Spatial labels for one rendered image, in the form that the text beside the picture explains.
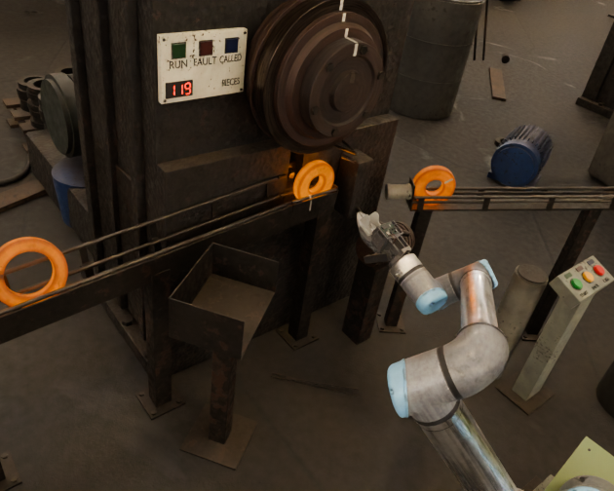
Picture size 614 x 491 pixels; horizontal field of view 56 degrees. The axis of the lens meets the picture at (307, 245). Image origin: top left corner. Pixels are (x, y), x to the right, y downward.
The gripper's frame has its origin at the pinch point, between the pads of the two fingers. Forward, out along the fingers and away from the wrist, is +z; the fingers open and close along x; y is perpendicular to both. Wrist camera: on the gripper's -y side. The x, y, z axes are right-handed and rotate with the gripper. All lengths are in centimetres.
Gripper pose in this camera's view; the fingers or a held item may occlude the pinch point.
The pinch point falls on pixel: (360, 216)
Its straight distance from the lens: 180.3
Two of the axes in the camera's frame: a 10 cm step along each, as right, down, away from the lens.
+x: -7.8, 2.8, -5.6
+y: 3.1, -6.0, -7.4
